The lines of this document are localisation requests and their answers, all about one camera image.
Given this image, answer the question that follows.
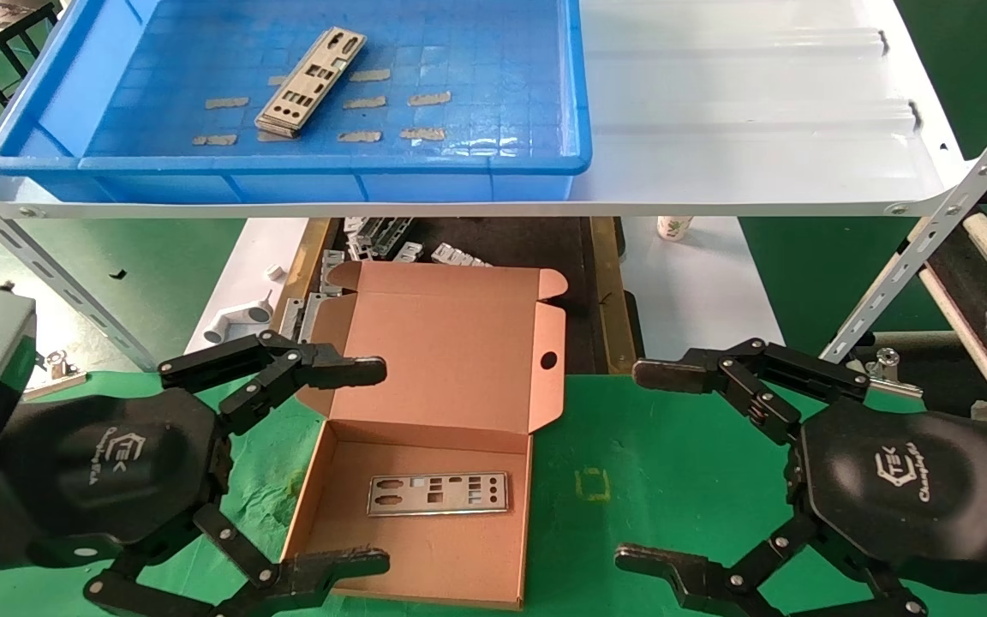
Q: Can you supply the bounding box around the grey metal bracket pile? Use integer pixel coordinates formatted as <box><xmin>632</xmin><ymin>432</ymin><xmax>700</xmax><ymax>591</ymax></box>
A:
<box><xmin>342</xmin><ymin>217</ymin><xmax>416</xmax><ymax>261</ymax></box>

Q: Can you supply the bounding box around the beige round rod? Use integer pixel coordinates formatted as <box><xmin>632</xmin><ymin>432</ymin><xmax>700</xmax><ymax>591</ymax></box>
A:
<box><xmin>918</xmin><ymin>267</ymin><xmax>987</xmax><ymax>380</ymax></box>

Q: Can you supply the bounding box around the grey notched metal bracket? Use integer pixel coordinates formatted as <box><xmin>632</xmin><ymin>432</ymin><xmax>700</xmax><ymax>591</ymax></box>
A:
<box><xmin>320</xmin><ymin>249</ymin><xmax>349</xmax><ymax>297</ymax></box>

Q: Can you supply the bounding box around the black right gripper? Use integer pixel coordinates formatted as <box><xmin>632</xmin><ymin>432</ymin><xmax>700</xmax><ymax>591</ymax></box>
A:
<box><xmin>614</xmin><ymin>338</ymin><xmax>987</xmax><ymax>617</ymax></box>

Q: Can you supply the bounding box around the green cloth mat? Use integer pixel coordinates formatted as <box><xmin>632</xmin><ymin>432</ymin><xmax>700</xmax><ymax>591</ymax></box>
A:
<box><xmin>0</xmin><ymin>370</ymin><xmax>987</xmax><ymax>617</ymax></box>

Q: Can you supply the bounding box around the grey ribbed metal bracket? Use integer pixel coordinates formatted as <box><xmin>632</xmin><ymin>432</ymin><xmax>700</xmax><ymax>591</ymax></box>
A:
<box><xmin>431</xmin><ymin>243</ymin><xmax>494</xmax><ymax>268</ymax></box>

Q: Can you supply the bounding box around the silver binder clip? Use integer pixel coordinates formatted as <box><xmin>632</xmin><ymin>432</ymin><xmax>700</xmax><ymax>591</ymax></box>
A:
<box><xmin>853</xmin><ymin>347</ymin><xmax>924</xmax><ymax>399</ymax></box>
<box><xmin>25</xmin><ymin>350</ymin><xmax>87</xmax><ymax>402</ymax></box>

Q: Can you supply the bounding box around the silver metal IO shield plate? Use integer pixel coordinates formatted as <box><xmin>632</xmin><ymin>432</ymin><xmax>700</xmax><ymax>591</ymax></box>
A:
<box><xmin>367</xmin><ymin>471</ymin><xmax>510</xmax><ymax>517</ymax></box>

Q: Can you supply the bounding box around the white plastic pipe fitting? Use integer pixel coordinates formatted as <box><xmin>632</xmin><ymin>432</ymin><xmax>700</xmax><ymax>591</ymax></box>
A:
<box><xmin>202</xmin><ymin>289</ymin><xmax>274</xmax><ymax>345</ymax></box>

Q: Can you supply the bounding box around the grey perforated shelf upright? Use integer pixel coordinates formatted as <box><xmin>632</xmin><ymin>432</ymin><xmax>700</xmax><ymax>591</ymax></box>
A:
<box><xmin>0</xmin><ymin>167</ymin><xmax>160</xmax><ymax>371</ymax></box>
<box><xmin>819</xmin><ymin>81</ymin><xmax>987</xmax><ymax>365</ymax></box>

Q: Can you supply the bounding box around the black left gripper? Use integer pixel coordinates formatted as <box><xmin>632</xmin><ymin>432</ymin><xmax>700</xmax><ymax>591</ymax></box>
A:
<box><xmin>3</xmin><ymin>330</ymin><xmax>392</xmax><ymax>617</ymax></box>

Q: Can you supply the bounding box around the wooden framed black tray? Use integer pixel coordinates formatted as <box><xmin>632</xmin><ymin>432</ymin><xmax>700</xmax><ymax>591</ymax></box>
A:
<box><xmin>254</xmin><ymin>217</ymin><xmax>649</xmax><ymax>375</ymax></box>

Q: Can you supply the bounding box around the stack of metal plates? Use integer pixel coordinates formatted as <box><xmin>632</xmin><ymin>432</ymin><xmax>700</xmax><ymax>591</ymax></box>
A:
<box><xmin>254</xmin><ymin>27</ymin><xmax>368</xmax><ymax>139</ymax></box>

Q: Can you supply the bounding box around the grey long metal bracket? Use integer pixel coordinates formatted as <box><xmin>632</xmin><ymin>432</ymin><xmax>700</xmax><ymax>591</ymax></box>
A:
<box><xmin>278</xmin><ymin>291</ymin><xmax>329</xmax><ymax>342</ymax></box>

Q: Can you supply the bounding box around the white metal shelf panel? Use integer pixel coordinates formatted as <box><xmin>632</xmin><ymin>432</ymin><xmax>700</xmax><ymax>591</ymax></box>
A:
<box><xmin>0</xmin><ymin>0</ymin><xmax>974</xmax><ymax>218</ymax></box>

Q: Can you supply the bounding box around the blue plastic tray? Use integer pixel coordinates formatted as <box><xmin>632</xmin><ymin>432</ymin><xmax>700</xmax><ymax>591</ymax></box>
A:
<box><xmin>0</xmin><ymin>0</ymin><xmax>593</xmax><ymax>205</ymax></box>

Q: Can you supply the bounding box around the brown cardboard box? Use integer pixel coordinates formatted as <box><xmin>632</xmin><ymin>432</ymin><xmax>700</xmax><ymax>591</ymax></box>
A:
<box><xmin>275</xmin><ymin>261</ymin><xmax>567</xmax><ymax>611</ymax></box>

